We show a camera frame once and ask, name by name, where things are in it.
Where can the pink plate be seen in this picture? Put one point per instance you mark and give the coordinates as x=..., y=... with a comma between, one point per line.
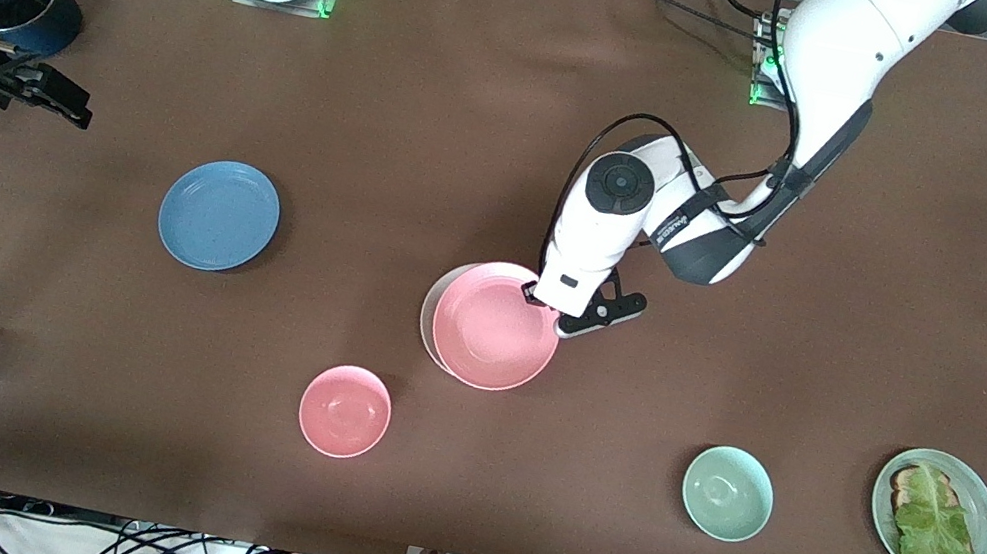
x=495, y=328

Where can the blue plate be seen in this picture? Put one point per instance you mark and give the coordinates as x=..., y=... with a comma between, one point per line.
x=218, y=215

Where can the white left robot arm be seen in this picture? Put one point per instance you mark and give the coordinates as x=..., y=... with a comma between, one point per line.
x=839, y=44

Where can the beige plate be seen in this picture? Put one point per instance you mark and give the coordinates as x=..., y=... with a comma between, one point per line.
x=428, y=311

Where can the pink bowl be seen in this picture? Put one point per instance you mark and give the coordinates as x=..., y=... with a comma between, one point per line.
x=345, y=411

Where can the green bowl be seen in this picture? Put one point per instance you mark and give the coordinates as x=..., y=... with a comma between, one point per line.
x=727, y=494

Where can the brown table cloth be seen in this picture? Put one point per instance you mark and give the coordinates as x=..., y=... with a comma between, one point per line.
x=908, y=289

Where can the toast bread slice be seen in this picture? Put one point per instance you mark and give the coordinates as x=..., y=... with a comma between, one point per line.
x=902, y=481

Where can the green lettuce leaf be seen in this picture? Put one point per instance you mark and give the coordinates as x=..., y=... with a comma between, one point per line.
x=937, y=528

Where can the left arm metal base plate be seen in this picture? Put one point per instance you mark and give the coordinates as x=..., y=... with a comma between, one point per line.
x=765, y=61

